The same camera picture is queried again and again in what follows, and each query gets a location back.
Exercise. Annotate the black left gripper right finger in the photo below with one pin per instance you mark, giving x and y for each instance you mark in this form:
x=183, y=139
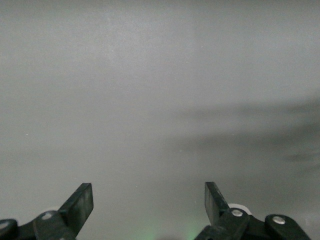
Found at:
x=216, y=207

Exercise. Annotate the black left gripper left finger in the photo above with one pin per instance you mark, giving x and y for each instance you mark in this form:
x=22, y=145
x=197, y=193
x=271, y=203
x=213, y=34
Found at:
x=78, y=210

